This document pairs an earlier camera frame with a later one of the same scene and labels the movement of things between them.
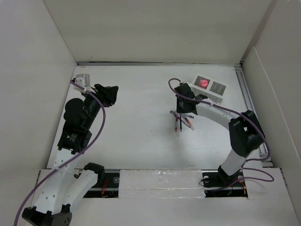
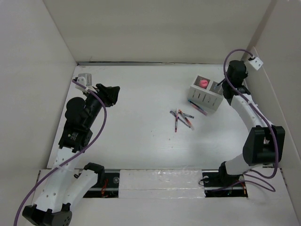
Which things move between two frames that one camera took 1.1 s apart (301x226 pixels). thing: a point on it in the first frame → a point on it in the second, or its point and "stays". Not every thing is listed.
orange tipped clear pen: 189,116 stays
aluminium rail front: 216,185 stays
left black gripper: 106,94 stays
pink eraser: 203,84 stays
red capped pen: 177,121 → 221,82
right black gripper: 179,108 → 246,73
